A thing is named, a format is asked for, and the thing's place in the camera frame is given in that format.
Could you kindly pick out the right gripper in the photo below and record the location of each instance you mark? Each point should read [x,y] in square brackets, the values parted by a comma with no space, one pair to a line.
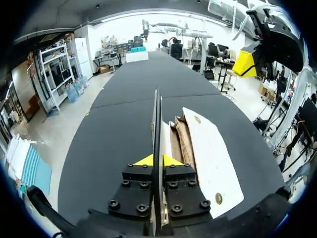
[280,42]

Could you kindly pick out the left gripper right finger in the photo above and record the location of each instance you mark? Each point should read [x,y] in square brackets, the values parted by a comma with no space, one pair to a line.
[184,193]

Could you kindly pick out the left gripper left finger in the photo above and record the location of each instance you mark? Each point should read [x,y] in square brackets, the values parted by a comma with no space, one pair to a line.
[135,191]

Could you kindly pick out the white handbag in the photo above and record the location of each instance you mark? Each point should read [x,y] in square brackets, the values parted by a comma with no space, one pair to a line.
[213,158]

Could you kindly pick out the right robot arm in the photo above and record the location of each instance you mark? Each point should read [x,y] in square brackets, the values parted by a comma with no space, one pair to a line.
[273,5]

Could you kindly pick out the teal box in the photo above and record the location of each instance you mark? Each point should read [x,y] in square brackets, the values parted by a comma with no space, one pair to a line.
[138,49]

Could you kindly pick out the white box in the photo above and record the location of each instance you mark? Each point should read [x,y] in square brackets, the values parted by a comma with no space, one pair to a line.
[136,57]

